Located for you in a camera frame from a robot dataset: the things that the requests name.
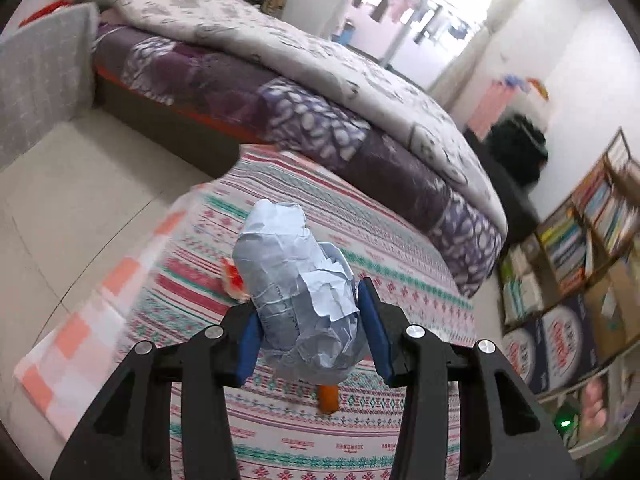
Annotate lower Ganten water carton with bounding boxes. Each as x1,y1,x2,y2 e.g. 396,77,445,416
502,318,549,394

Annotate ganten water carton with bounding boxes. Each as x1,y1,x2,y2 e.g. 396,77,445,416
502,318,549,394
542,294,599,391

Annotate wooden bookshelf with books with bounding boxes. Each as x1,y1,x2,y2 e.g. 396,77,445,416
499,130,639,332

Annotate black storage bench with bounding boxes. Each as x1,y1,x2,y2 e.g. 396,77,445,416
463,127,539,249

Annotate patterned striped tablecloth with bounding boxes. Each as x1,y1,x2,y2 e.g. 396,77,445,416
14,145,475,479

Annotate white cat print duvet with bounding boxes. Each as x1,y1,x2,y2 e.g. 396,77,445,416
106,0,508,232

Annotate pink checked cloth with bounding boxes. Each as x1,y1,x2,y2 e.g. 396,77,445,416
466,80,518,141

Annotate red torn noodle cup piece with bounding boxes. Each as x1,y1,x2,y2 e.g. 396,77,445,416
220,257,250,304

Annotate beige curtain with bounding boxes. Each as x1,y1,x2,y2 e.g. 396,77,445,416
427,0,522,112

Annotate upper Ganten water carton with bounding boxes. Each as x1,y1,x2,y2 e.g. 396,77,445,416
542,294,599,391

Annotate black clothes pile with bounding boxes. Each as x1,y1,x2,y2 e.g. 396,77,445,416
484,113,549,188

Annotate grey quilted cushion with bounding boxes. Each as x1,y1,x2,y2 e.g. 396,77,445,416
1,3,99,167

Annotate brown cardboard box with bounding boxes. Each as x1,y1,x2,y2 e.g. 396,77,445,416
585,258,639,365

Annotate light blue paper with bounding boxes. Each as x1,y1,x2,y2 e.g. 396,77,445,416
232,198,369,385

